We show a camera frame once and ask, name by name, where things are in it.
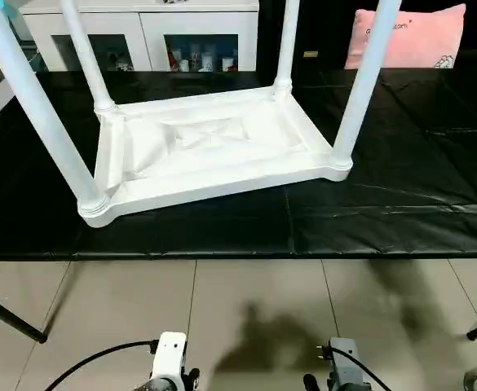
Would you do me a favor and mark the black work mat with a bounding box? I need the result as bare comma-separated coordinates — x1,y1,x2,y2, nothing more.
0,69,477,261

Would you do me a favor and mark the black furniture with yellow label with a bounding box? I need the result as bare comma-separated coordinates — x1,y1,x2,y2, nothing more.
258,0,477,72

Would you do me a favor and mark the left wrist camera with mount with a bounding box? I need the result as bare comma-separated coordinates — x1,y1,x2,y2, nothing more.
150,332,188,391

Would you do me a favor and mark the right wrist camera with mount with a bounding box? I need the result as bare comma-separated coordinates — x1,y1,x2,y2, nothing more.
316,337,363,391

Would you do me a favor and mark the pink pillow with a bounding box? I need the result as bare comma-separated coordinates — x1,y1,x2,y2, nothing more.
344,4,469,71

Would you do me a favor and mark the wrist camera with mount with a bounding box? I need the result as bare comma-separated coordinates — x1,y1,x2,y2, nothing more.
316,337,363,391
150,332,188,391

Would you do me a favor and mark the white cabinet with glass doors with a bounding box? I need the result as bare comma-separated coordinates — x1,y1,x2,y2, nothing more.
2,0,262,74

